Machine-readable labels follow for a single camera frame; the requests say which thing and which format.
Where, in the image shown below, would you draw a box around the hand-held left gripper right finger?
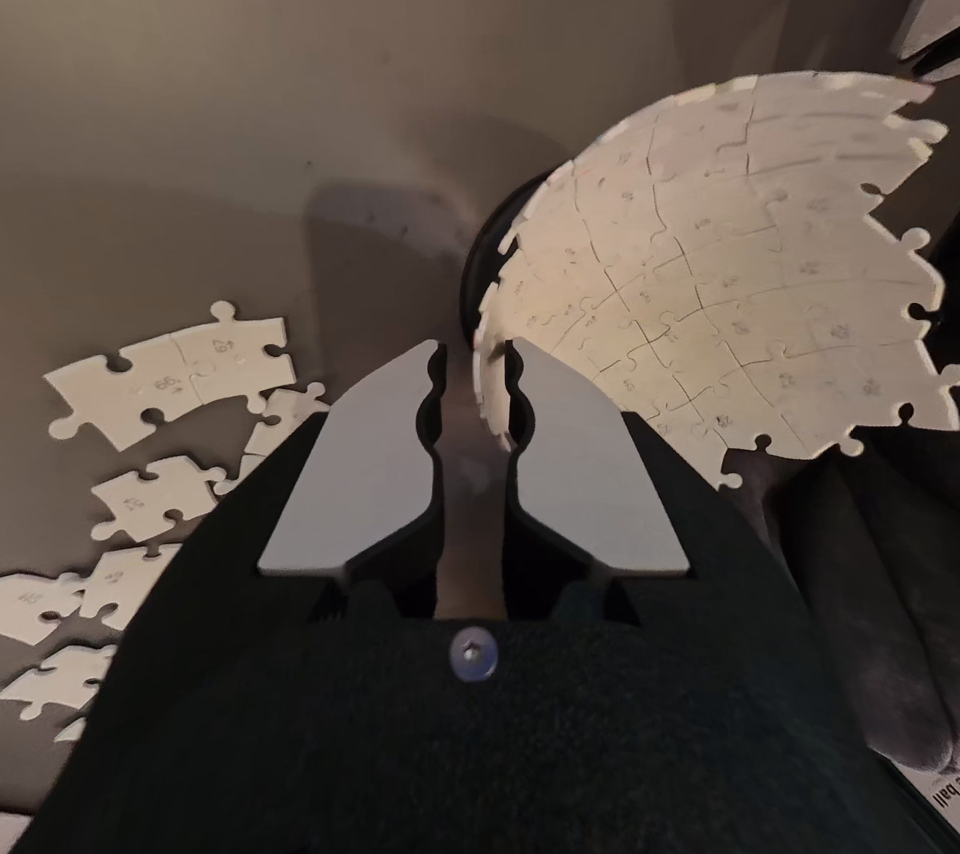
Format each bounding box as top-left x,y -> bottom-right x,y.
506,337 -> 693,619

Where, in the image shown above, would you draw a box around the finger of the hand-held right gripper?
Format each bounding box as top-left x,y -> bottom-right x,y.
893,0 -> 960,61
912,35 -> 960,86

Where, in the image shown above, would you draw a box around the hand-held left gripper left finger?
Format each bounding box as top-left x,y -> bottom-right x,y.
257,341 -> 450,619

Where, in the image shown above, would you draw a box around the puzzle pieces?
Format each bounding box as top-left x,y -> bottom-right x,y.
0,301 -> 330,742

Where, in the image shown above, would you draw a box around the partly built white puzzle ball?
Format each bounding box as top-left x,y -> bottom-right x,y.
471,69 -> 960,491

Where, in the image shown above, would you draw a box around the white printed card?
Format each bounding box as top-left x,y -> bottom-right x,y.
882,757 -> 960,831

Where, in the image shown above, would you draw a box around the black ball stand ring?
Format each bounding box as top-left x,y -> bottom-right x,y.
460,170 -> 556,354

